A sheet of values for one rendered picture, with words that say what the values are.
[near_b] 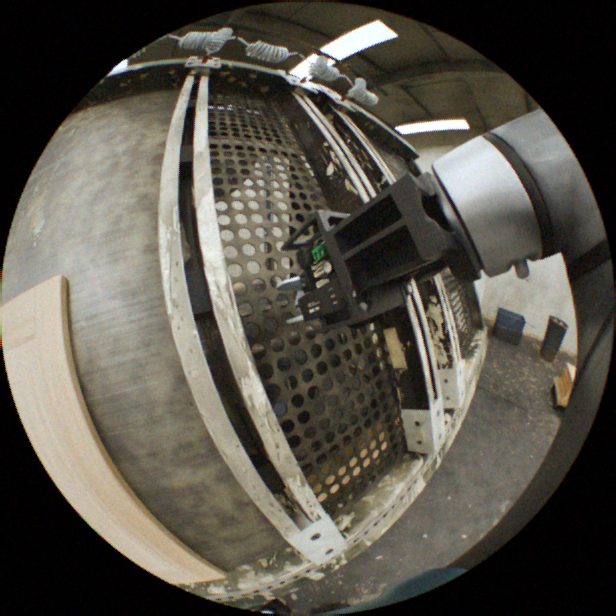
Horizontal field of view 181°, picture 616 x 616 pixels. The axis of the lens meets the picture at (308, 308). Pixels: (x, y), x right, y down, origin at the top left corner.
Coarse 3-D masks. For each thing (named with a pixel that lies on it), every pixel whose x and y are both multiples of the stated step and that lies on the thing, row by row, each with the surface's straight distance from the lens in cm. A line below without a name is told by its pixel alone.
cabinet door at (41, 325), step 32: (32, 288) 34; (64, 288) 30; (32, 320) 32; (64, 320) 29; (32, 352) 32; (64, 352) 27; (32, 384) 33; (64, 384) 28; (32, 416) 35; (64, 416) 29; (64, 448) 32; (96, 448) 28; (64, 480) 36; (96, 480) 31; (96, 512) 37; (128, 512) 32; (128, 544) 40; (160, 544) 36; (160, 576) 48; (192, 576) 45; (224, 576) 44
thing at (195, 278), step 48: (192, 96) 58; (192, 144) 32; (192, 192) 25; (192, 240) 24; (192, 288) 18; (192, 336) 17; (240, 336) 17; (192, 384) 17; (240, 384) 17; (240, 432) 22; (240, 480) 20; (288, 480) 22; (288, 528) 27; (336, 528) 32
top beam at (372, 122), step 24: (120, 72) 79; (144, 72) 78; (168, 72) 77; (216, 72) 77; (240, 72) 78; (264, 72) 79; (96, 96) 83; (312, 96) 88; (360, 120) 105; (384, 144) 124; (408, 144) 144
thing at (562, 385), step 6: (570, 366) 330; (564, 372) 325; (570, 372) 309; (558, 378) 349; (564, 378) 321; (570, 378) 300; (558, 384) 333; (564, 384) 314; (570, 384) 296; (558, 390) 318; (564, 390) 308; (558, 396) 305; (564, 396) 299; (558, 402) 297; (564, 402) 301
